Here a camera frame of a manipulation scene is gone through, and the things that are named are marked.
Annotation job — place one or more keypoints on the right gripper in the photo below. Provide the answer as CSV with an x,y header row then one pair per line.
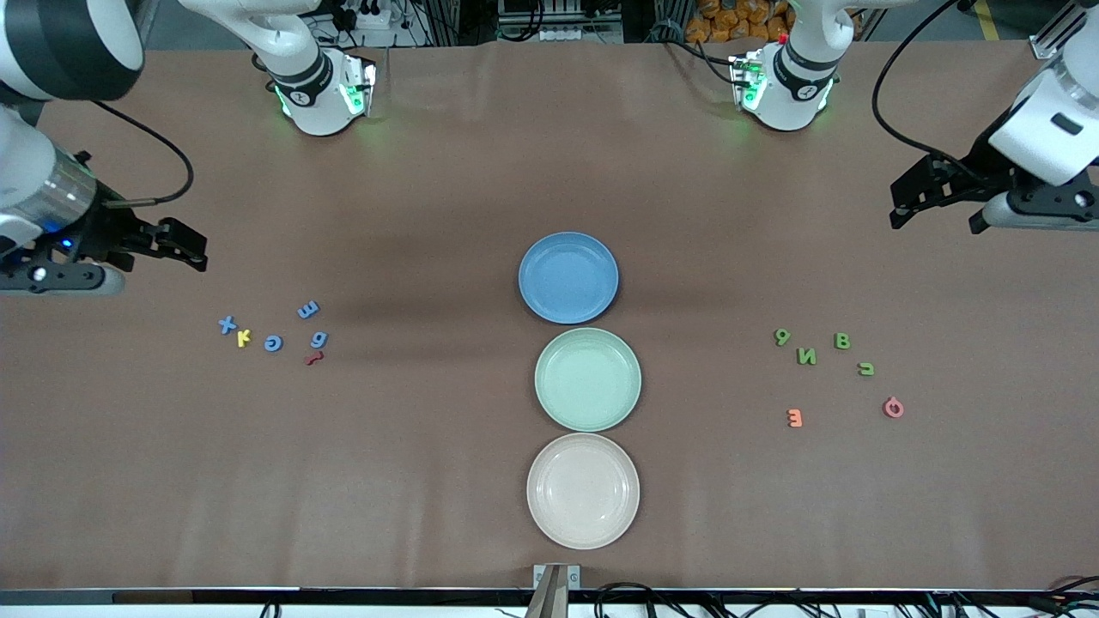
x,y
105,232

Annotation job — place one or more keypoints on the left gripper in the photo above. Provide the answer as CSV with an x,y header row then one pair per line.
x,y
984,163

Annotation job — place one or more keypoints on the blue foam letter X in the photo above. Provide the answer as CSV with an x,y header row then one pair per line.
x,y
227,324

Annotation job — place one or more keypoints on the blue foam letter C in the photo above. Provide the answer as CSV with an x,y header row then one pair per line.
x,y
268,343

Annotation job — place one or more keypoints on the blue foam letter E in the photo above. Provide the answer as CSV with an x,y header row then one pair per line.
x,y
307,310

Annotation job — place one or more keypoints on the blue foam digit six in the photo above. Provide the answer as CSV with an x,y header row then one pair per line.
x,y
319,343

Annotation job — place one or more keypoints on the green foam letter B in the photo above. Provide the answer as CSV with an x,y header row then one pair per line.
x,y
842,341

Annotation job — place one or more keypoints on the green foam digit nine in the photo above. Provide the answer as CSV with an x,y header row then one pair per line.
x,y
783,334

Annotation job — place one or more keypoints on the green foam letter N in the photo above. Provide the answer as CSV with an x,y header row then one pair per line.
x,y
806,357

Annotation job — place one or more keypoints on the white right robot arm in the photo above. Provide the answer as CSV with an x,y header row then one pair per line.
x,y
300,51

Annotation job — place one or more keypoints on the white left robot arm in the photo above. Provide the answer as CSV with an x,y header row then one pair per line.
x,y
786,86

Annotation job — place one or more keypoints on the red foam letter I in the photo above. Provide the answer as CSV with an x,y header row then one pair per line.
x,y
314,358

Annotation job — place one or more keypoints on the red foam letter G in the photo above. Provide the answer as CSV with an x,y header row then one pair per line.
x,y
893,415

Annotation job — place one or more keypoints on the orange bag pile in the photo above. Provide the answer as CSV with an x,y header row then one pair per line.
x,y
738,21

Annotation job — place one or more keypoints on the white power strip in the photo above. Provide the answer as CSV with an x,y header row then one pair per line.
x,y
369,21

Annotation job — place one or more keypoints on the blue round plate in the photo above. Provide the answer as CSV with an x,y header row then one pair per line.
x,y
568,278

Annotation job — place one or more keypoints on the green round plate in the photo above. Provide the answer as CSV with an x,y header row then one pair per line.
x,y
588,379

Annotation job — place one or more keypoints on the metal equipment rack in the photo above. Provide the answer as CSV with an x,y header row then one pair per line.
x,y
558,34

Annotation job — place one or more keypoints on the beige round plate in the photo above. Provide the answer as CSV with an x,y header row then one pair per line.
x,y
583,491

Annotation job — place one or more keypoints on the aluminium frame profile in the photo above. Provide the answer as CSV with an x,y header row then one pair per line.
x,y
1052,34

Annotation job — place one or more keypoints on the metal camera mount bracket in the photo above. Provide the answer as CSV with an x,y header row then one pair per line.
x,y
556,592

